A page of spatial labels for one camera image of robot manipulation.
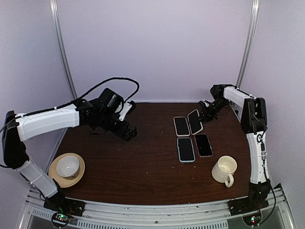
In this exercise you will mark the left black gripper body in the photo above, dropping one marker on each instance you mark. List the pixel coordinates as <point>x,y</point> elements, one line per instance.
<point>118,131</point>

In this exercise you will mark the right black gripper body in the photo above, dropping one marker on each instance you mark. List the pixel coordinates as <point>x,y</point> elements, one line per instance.
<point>212,111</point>

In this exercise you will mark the dark phone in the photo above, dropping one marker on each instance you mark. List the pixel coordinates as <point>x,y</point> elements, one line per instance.
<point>195,121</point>
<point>181,125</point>

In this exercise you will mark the pinkish beige phone case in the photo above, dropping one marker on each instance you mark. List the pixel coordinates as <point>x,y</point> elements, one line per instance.
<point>181,125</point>

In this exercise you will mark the purple phone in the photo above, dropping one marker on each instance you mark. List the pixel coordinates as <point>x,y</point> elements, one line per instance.
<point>186,149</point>
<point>203,145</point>

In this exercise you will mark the clear magsafe phone case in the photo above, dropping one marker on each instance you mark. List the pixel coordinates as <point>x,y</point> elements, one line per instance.
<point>203,145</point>

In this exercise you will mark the light blue phone case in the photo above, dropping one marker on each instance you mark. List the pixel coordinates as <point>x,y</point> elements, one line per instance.
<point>186,149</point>

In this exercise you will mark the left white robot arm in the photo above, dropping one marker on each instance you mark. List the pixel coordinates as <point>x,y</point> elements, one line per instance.
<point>108,112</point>

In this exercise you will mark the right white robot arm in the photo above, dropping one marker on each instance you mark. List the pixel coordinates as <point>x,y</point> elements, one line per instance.
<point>252,115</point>

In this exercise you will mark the cream ribbed mug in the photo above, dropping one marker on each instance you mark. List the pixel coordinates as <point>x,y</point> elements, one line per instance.
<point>224,169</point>

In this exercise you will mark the white bowl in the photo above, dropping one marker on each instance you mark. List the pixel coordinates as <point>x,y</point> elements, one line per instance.
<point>68,167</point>

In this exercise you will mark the tan saucer plate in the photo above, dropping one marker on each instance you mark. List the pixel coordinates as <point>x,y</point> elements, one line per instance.
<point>66,182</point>

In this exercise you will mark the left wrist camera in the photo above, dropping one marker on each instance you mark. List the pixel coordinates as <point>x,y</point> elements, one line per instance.
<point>124,109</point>

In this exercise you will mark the right aluminium corner post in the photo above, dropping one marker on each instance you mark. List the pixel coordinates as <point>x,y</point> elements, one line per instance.
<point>249,41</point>

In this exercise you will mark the aluminium corner post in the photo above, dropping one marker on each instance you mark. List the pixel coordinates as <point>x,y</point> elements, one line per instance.
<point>60,41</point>
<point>249,41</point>

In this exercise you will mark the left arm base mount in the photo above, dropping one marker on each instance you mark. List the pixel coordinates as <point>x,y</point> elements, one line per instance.
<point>65,213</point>

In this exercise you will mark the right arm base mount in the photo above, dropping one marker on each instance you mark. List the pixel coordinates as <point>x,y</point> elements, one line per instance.
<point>251,212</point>

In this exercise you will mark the left aluminium corner post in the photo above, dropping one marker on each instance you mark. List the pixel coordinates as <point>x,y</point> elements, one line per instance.
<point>60,41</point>

